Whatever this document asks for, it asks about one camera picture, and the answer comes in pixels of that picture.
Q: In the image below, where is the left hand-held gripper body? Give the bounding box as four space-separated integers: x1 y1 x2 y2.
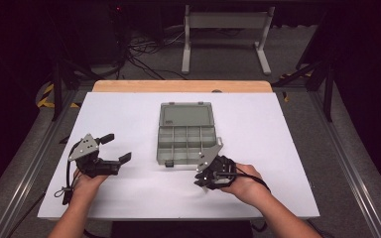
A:
66 133 122 179

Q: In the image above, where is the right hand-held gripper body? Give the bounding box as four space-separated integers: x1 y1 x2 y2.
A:
195 137 238 191

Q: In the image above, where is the grey plastic compartment box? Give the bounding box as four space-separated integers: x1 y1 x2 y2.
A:
156 101 225 169

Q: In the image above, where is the person's left hand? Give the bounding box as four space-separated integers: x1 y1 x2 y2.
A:
70 168 109 203

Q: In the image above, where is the person's right hand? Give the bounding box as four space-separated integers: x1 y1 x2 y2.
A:
220 162 273 207

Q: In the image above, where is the white table board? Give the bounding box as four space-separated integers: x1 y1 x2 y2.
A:
37 91 320 221

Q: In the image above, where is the person's dark lap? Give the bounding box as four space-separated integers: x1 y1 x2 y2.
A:
110 220 254 238

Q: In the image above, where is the black metal stand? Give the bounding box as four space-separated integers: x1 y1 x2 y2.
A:
51 59 97 122
271 59 335 123

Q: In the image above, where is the yellow black floor tape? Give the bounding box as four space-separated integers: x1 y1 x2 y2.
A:
37 82 81 109

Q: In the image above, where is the wooden table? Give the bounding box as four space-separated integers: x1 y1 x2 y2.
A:
91 79 274 94

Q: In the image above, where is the black equipment cabinet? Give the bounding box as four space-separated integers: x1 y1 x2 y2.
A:
54 0 132 67

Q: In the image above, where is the white metal stand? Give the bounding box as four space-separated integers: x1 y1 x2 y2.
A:
181 4 276 76

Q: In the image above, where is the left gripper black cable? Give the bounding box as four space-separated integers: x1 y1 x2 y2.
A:
5 140 82 238

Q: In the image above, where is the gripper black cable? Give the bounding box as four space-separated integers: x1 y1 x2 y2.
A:
216 165 272 194
5 140 82 238

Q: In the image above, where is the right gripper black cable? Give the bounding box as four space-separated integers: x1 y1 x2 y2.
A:
216 165 272 194

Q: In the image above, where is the aluminium rail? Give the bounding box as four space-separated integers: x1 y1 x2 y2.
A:
307 88 381 238
0 88 80 238

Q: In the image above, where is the black floor cables bundle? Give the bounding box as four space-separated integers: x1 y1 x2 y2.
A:
112 28 190 82

